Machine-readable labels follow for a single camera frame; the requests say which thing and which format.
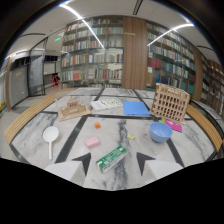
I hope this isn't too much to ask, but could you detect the blue bowl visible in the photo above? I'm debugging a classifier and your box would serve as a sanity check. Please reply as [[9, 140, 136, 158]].
[[148, 121, 174, 144]]

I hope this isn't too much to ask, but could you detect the pink rectangular block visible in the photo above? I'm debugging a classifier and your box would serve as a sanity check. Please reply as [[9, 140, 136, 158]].
[[84, 135, 101, 149]]

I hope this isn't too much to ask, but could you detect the green and white carton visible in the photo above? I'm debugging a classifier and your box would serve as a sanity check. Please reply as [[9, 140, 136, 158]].
[[95, 145, 128, 174]]

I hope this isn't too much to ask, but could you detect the white round hand mirror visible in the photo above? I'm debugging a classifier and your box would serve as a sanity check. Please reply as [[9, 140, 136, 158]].
[[42, 125, 60, 161]]

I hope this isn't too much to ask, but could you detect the magenta card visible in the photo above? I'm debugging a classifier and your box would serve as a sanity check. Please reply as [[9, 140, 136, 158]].
[[161, 117, 184, 134]]

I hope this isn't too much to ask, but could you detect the wooden castle model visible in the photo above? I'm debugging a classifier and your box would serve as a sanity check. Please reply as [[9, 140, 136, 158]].
[[57, 96, 92, 122]]

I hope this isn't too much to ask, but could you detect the blue folder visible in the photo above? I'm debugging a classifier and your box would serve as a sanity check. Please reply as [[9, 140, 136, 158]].
[[122, 100, 151, 117]]

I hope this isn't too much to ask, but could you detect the wooden slatted bench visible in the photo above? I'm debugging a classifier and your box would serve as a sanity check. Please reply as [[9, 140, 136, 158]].
[[3, 87, 78, 145], [185, 102, 224, 153]]

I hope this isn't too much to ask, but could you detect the red step stool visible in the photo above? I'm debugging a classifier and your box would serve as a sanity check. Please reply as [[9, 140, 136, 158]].
[[51, 73, 61, 88]]

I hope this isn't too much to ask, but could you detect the tall library bookshelf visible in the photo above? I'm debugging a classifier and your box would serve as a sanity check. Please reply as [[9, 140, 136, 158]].
[[59, 14, 125, 89], [145, 20, 205, 96]]

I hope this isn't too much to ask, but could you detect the wooden wall panel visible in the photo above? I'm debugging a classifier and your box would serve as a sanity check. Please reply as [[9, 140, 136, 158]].
[[121, 15, 149, 90]]

